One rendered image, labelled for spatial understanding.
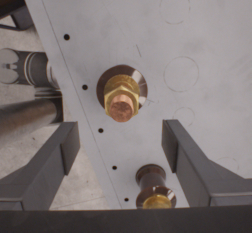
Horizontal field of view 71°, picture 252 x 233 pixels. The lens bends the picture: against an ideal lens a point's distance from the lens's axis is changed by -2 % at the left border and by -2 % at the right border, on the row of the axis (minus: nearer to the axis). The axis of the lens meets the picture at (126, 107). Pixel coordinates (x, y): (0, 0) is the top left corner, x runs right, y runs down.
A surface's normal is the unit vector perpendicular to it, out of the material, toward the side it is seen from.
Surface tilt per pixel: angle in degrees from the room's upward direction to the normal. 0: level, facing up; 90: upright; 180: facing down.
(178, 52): 0
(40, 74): 12
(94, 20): 0
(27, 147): 0
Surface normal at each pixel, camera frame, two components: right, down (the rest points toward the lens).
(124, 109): 0.01, 0.29
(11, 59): -0.11, 0.06
